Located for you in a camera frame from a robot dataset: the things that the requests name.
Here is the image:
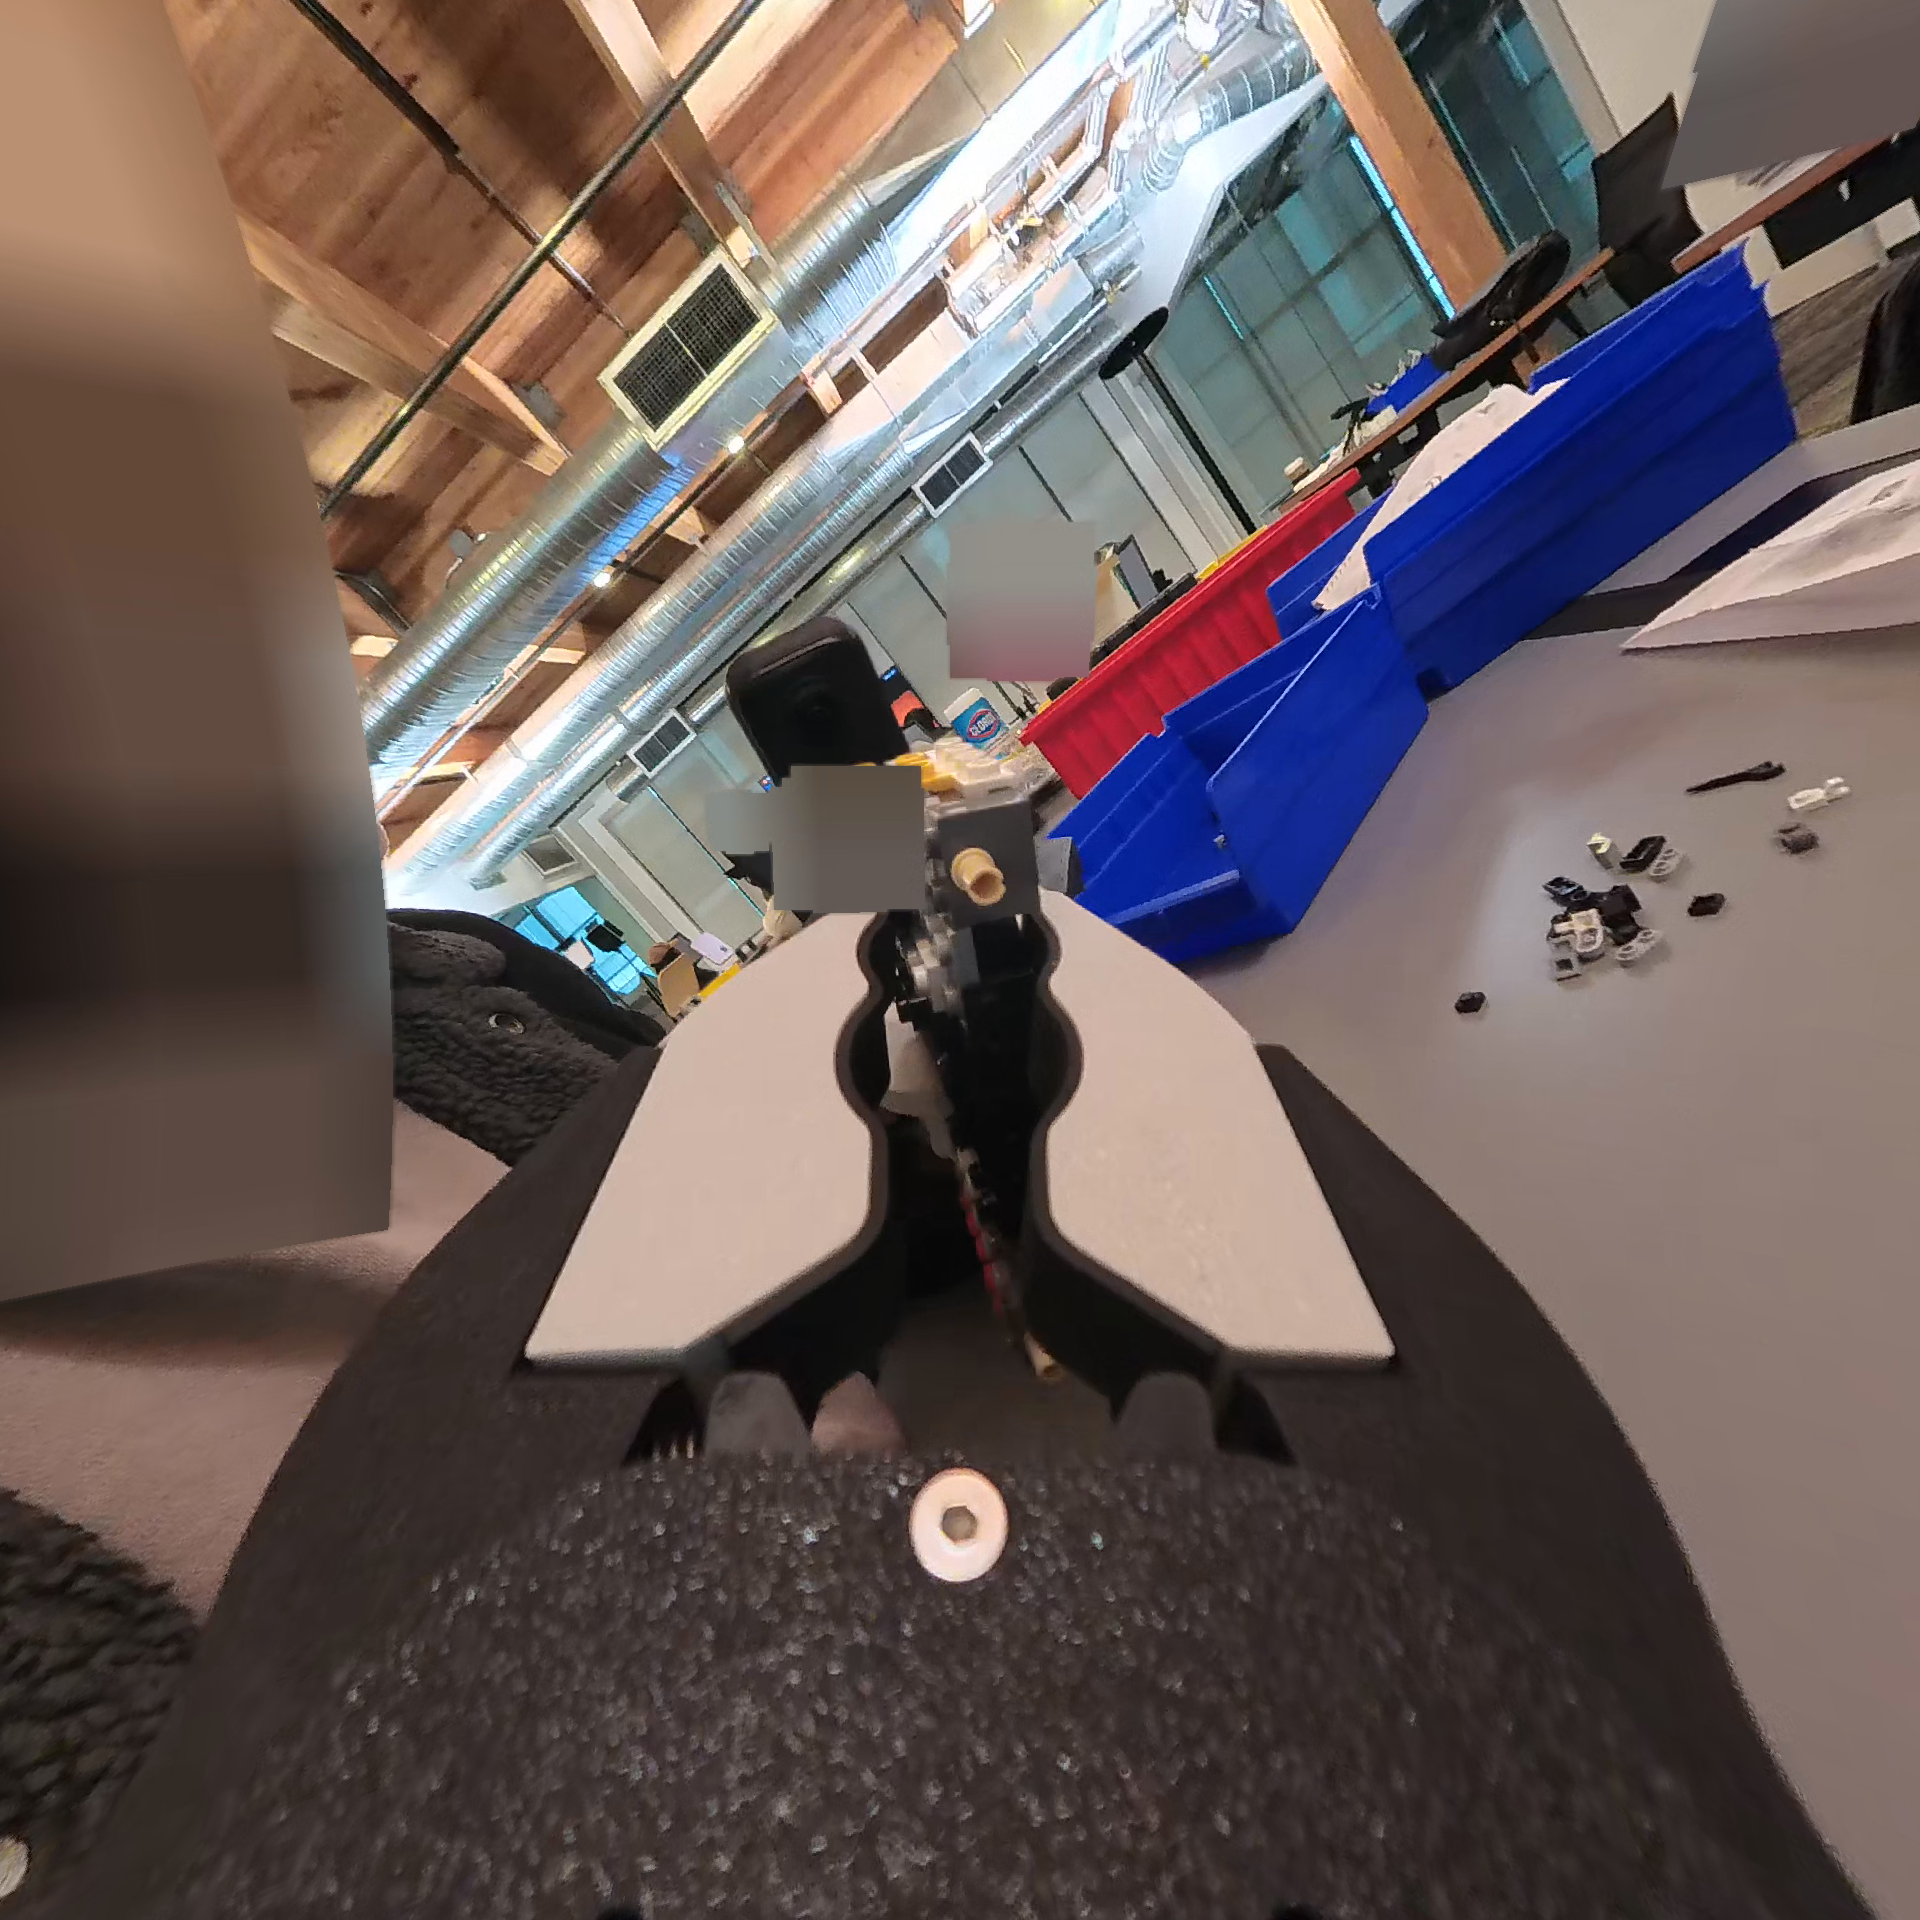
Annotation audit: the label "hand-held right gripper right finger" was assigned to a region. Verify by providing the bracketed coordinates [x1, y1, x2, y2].
[1023, 892, 1396, 1418]

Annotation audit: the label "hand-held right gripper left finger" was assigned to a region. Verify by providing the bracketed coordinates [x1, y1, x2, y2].
[523, 905, 902, 1372]

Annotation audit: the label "toy brick car chassis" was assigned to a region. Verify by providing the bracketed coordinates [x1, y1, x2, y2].
[862, 757, 1086, 1382]

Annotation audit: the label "grey desk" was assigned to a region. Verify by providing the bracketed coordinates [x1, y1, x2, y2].
[1052, 404, 1920, 1920]

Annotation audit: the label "person's black fleece jacket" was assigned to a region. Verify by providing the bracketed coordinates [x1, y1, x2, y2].
[0, 905, 669, 1920]

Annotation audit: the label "red storage bin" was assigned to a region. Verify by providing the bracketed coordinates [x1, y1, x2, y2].
[1020, 486, 1361, 801]

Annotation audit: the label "white ceiling vent grille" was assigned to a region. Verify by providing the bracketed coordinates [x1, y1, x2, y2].
[597, 257, 778, 447]

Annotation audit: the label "black floor lamp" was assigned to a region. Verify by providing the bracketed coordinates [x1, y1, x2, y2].
[1099, 307, 1261, 542]

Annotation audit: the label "scattered small brick pieces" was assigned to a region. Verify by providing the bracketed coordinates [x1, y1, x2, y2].
[1452, 760, 1858, 1023]

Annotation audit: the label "person's beige top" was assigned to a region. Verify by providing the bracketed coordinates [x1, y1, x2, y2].
[0, 1116, 518, 1616]

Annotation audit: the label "printed paper sheet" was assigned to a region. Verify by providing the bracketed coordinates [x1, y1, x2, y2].
[1312, 375, 1572, 612]

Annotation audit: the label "blue storage bin stack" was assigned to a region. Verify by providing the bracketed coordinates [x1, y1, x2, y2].
[1267, 247, 1802, 702]

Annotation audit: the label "black duffel bag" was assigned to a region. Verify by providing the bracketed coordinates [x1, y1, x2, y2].
[1432, 231, 1572, 374]

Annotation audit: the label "wooden background table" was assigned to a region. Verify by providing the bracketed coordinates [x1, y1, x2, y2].
[1670, 132, 1920, 278]
[1320, 247, 1617, 452]

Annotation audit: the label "white printed paper bag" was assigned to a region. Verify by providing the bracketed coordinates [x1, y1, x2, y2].
[1622, 462, 1920, 659]

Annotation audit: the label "black office chair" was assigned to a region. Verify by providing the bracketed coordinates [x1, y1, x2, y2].
[1589, 96, 1706, 314]

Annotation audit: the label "black backpack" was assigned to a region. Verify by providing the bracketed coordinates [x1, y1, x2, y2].
[1852, 277, 1920, 424]

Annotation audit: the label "silver ventilation duct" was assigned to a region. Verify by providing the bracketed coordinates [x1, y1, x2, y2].
[382, 286, 1189, 888]
[358, 0, 1331, 757]

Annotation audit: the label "wooden support post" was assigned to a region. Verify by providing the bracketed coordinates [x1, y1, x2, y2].
[1287, 0, 1508, 307]

